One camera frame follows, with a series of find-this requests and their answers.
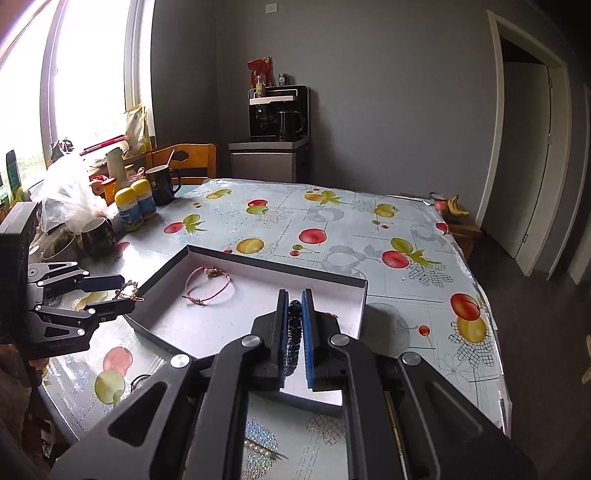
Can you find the white wall socket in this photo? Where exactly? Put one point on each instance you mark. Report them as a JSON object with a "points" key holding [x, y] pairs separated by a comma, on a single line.
{"points": [[272, 7]]}

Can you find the pearl hair clip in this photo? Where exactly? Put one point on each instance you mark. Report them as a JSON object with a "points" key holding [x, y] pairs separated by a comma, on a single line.
{"points": [[261, 448]]}

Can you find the yellow white paper bag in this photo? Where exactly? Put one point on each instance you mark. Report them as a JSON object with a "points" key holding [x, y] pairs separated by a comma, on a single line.
{"points": [[137, 129]]}

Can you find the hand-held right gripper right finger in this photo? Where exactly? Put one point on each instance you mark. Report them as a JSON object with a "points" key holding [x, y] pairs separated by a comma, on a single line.
{"points": [[308, 341]]}

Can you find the red packet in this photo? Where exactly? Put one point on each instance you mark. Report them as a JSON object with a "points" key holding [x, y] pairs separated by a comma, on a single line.
{"points": [[258, 69]]}

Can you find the bunch of bananas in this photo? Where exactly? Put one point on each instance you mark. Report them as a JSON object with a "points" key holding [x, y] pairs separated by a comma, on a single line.
{"points": [[455, 206]]}

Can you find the white door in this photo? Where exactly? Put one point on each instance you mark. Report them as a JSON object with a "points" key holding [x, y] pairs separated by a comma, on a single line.
{"points": [[526, 157]]}

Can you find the shallow white box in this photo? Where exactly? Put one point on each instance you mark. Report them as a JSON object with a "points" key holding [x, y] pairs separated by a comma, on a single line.
{"points": [[258, 286]]}

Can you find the orange cup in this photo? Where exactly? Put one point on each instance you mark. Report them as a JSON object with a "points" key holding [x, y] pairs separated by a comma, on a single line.
{"points": [[109, 190]]}

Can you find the black mug with spoon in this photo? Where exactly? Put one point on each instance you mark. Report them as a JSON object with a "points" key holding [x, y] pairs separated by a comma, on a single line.
{"points": [[159, 187]]}

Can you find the round metal tin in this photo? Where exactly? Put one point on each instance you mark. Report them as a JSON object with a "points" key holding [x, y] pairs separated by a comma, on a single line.
{"points": [[57, 247]]}

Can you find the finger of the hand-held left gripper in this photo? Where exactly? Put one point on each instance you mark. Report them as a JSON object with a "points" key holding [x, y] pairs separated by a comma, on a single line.
{"points": [[101, 282], [111, 308]]}

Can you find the clear plastic bag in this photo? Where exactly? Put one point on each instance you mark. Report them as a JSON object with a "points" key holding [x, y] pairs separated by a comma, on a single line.
{"points": [[69, 194]]}

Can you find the wooden chair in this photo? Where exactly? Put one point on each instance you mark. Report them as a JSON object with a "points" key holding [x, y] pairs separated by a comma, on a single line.
{"points": [[198, 159]]}

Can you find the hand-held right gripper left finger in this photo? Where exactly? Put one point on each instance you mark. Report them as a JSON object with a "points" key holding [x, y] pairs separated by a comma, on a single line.
{"points": [[281, 341]]}

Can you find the yellow lid bottle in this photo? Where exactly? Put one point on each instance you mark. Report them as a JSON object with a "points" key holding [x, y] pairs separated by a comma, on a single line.
{"points": [[145, 198], [128, 210]]}

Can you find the wooden stool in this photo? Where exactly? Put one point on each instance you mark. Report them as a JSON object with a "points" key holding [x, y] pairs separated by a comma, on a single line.
{"points": [[461, 230]]}

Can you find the pale thermos bottle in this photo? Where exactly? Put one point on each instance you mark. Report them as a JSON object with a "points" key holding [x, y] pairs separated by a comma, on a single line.
{"points": [[116, 168]]}

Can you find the grey metal cabinet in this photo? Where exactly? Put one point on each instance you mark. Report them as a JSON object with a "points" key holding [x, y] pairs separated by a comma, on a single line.
{"points": [[265, 161]]}

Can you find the dark brown mug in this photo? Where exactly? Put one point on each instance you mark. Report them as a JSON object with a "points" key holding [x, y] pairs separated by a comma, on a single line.
{"points": [[98, 235]]}

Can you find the fruit printed tablecloth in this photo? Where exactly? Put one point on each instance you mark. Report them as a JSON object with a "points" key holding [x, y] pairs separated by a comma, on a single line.
{"points": [[369, 221]]}

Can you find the black coffee machine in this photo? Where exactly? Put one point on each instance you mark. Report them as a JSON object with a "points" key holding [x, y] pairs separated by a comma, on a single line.
{"points": [[277, 115]]}

